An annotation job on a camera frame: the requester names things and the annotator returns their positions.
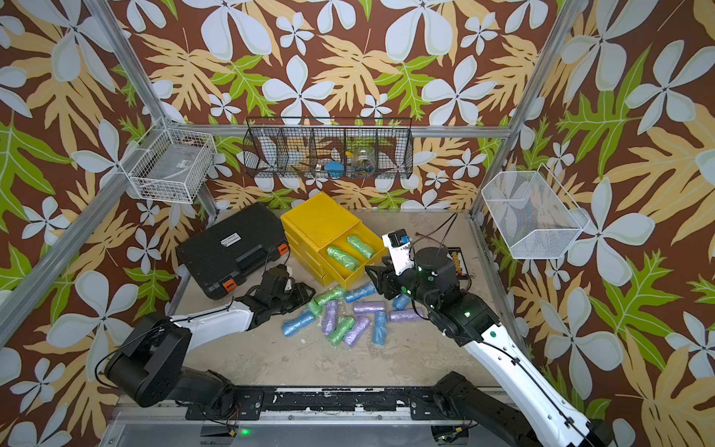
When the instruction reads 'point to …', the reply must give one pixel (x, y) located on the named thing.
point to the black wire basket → (376, 147)
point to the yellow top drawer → (342, 276)
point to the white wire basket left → (170, 164)
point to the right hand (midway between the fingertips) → (372, 262)
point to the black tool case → (218, 259)
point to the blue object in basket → (335, 169)
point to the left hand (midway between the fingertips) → (314, 290)
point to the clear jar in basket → (364, 160)
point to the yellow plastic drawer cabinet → (319, 223)
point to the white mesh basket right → (535, 215)
